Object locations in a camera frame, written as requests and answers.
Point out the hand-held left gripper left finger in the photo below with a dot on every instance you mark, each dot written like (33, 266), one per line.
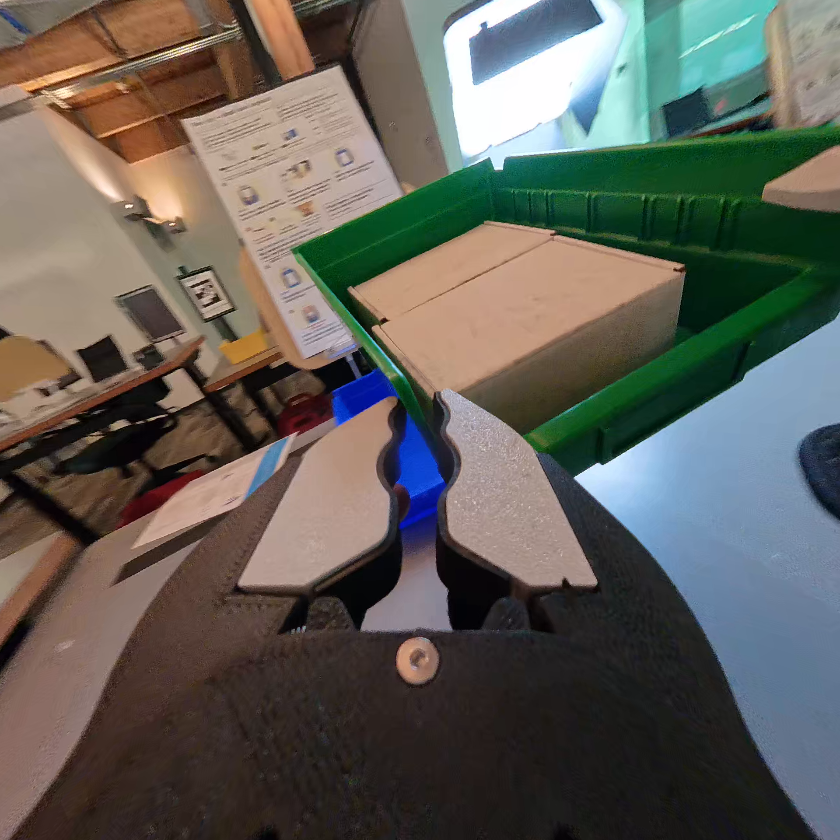
(321, 505)

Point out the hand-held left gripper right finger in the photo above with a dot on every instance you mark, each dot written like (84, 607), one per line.
(512, 505)

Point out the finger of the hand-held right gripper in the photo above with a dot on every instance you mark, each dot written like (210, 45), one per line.
(810, 184)

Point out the green plastic bin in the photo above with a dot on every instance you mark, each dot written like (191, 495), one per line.
(656, 394)

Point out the cardboard box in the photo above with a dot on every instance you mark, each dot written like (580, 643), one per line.
(525, 308)

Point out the blue plastic bin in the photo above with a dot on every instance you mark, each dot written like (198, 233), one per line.
(420, 476)

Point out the white paper sheet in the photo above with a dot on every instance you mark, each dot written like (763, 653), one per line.
(210, 492)

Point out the small wooden desk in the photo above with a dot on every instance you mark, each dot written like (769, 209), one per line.
(243, 371)

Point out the red item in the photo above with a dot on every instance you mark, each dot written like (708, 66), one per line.
(154, 499)

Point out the yellow bin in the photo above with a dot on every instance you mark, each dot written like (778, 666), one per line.
(244, 346)

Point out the long wooden desk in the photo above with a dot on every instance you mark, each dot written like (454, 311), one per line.
(131, 382)

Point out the framed picture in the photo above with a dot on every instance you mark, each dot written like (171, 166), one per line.
(207, 293)

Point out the black office chair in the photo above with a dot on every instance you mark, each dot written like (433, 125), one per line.
(102, 358)

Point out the black round object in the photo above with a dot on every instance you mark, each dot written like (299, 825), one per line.
(823, 469)

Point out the bright window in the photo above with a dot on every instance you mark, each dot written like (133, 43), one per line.
(518, 98)

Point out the instruction poster board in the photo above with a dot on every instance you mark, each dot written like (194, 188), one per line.
(289, 184)

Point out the tan chair back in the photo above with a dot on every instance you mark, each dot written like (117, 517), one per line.
(29, 364)

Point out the wood and metal shelf rack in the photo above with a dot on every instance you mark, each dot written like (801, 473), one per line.
(131, 65)

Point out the wall lamp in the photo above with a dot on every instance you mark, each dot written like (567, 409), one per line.
(148, 220)

